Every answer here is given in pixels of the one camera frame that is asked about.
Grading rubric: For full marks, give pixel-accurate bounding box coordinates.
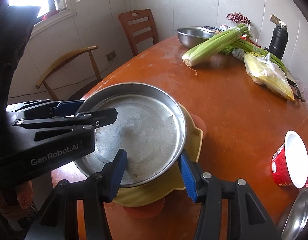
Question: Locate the large steel bowl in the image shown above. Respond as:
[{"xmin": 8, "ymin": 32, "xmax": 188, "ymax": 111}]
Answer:
[{"xmin": 277, "ymin": 188, "xmax": 308, "ymax": 239}]

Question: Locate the yellow shell-shaped plate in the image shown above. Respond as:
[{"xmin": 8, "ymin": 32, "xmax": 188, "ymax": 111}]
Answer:
[{"xmin": 113, "ymin": 107, "xmax": 203, "ymax": 207}]

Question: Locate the steel round pan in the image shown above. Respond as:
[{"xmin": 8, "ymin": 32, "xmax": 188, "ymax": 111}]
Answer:
[{"xmin": 74, "ymin": 82, "xmax": 186, "ymax": 188}]

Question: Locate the orange pig-face plate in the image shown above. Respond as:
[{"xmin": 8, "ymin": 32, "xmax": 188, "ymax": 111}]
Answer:
[{"xmin": 123, "ymin": 114, "xmax": 206, "ymax": 219}]

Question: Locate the person's left hand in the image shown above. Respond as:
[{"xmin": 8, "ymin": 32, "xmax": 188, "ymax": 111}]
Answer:
[{"xmin": 0, "ymin": 181, "xmax": 34, "ymax": 218}]

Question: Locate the light wood armchair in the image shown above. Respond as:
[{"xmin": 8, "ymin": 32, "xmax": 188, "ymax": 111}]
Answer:
[{"xmin": 35, "ymin": 45, "xmax": 102, "ymax": 100}]

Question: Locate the red noodle cup left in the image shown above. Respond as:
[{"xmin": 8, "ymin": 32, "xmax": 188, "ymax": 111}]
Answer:
[{"xmin": 271, "ymin": 130, "xmax": 308, "ymax": 189}]

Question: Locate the brown wooden slat chair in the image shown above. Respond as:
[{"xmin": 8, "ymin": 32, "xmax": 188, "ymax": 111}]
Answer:
[{"xmin": 118, "ymin": 9, "xmax": 158, "ymax": 56}]

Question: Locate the small steel bowl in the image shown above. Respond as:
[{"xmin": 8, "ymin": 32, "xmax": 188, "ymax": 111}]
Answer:
[{"xmin": 176, "ymin": 27, "xmax": 215, "ymax": 49}]

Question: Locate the celery bunch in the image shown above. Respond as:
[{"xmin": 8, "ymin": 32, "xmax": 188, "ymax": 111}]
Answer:
[{"xmin": 182, "ymin": 23, "xmax": 249, "ymax": 67}]

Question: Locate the yellow food plastic bag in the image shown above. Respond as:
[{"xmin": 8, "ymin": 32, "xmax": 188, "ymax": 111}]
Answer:
[{"xmin": 243, "ymin": 52, "xmax": 295, "ymax": 101}]

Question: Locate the long green beans bundle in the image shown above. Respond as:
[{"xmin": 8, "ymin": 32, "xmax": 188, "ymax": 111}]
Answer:
[{"xmin": 231, "ymin": 38, "xmax": 287, "ymax": 75}]

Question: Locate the black thermos flask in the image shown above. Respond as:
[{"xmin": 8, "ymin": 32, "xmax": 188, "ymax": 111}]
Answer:
[{"xmin": 268, "ymin": 21, "xmax": 288, "ymax": 60}]

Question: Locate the low wall socket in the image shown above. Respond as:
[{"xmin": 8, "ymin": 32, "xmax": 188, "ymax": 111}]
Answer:
[{"xmin": 106, "ymin": 50, "xmax": 116, "ymax": 62}]

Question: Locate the wall power outlet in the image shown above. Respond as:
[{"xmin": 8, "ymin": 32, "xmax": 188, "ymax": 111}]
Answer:
[{"xmin": 270, "ymin": 14, "xmax": 281, "ymax": 25}]

